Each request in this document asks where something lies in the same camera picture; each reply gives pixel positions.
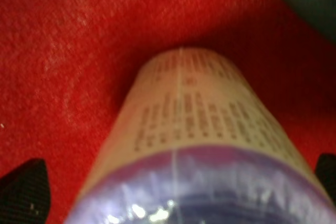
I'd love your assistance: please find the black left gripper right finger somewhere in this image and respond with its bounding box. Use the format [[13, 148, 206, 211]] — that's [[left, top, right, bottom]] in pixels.
[[315, 153, 335, 198]]

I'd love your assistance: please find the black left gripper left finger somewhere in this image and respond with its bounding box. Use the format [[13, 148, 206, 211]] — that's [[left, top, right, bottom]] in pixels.
[[1, 158, 51, 224]]

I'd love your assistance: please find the red tablecloth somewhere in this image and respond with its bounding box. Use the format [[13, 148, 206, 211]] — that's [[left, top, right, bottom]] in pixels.
[[1, 0, 335, 223]]

